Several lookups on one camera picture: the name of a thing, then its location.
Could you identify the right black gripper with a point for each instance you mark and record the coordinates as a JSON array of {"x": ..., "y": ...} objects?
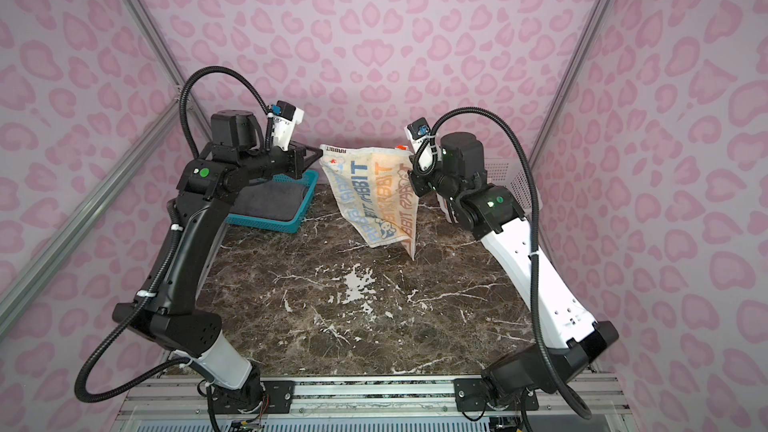
[{"x": 420, "y": 185}]

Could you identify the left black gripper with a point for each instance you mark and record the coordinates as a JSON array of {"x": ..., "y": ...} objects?
[{"x": 298, "y": 162}]

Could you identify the grey terry towel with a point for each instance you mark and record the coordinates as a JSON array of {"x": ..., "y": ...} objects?
[{"x": 272, "y": 200}]

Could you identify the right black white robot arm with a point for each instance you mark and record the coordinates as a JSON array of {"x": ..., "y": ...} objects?
[{"x": 567, "y": 337}]

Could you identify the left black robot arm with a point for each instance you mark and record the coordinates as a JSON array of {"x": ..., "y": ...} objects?
[{"x": 164, "y": 310}]

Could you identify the teal plastic basket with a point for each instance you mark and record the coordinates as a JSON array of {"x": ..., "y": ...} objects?
[{"x": 310, "y": 179}]

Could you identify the white plastic basket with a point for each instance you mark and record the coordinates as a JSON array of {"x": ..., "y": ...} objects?
[{"x": 507, "y": 172}]

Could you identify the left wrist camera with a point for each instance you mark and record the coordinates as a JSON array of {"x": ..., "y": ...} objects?
[{"x": 285, "y": 117}]

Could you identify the back left aluminium post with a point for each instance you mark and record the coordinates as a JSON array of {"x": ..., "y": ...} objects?
[{"x": 189, "y": 110}]

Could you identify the aluminium post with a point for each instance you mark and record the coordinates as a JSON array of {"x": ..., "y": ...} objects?
[
  {"x": 590, "y": 30},
  {"x": 189, "y": 110}
]

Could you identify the back right aluminium post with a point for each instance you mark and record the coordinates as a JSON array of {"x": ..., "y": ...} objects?
[{"x": 590, "y": 30}]

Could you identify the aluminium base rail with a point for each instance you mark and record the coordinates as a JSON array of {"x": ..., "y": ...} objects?
[{"x": 330, "y": 403}]

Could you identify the left aluminium frame strut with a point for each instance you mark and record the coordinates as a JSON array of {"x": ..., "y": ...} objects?
[{"x": 39, "y": 271}]

